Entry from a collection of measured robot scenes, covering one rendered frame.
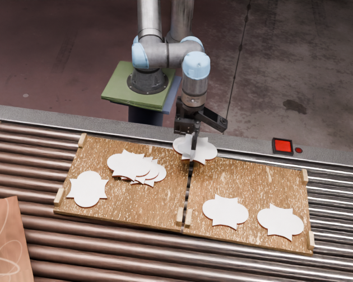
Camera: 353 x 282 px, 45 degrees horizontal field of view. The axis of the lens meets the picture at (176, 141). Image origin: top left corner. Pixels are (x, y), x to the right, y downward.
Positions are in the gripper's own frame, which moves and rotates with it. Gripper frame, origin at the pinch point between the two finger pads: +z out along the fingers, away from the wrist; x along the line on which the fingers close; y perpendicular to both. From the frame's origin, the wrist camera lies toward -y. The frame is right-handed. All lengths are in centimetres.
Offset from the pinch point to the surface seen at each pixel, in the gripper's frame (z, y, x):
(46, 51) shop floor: 100, 139, -191
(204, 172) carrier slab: 12.4, -4.4, -0.7
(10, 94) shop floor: 99, 144, -130
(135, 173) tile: 8.2, 19.0, 7.6
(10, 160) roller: 12, 64, 7
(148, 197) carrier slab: 11.5, 13.2, 14.5
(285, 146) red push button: 14.5, -34.4, -21.9
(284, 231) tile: 12.6, -31.9, 19.4
